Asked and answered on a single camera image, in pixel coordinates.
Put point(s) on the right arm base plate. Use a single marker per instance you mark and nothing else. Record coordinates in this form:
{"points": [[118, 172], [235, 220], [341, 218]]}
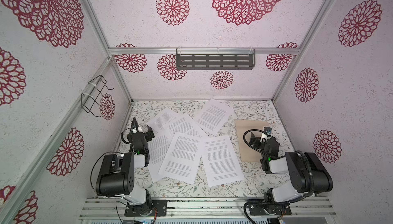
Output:
{"points": [[259, 207]]}

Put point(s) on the dark grey wall shelf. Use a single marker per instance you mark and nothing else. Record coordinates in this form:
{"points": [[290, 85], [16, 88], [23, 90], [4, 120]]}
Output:
{"points": [[217, 61]]}

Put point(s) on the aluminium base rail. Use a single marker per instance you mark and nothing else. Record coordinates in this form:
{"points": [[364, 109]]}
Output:
{"points": [[198, 208]]}

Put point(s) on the printed paper sheet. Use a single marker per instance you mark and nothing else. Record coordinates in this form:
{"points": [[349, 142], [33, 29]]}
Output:
{"points": [[213, 116], [162, 118], [158, 148], [186, 125], [182, 159], [221, 164]]}

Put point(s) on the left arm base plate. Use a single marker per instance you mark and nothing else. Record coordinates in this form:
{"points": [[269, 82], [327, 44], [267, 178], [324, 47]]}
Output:
{"points": [[151, 208]]}

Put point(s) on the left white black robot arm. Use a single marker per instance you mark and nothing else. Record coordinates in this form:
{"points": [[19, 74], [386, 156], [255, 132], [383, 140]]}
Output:
{"points": [[116, 177]]}

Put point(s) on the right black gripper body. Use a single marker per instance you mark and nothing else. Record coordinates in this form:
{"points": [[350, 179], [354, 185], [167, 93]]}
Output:
{"points": [[271, 142]]}

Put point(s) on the black wire wall rack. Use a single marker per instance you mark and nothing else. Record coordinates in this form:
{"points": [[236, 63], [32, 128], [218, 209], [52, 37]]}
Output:
{"points": [[90, 99]]}

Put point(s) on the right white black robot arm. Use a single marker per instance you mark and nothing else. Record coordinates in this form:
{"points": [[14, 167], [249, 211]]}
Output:
{"points": [[307, 174]]}

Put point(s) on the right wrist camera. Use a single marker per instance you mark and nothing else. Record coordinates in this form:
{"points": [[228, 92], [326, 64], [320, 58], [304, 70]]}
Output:
{"points": [[266, 134]]}

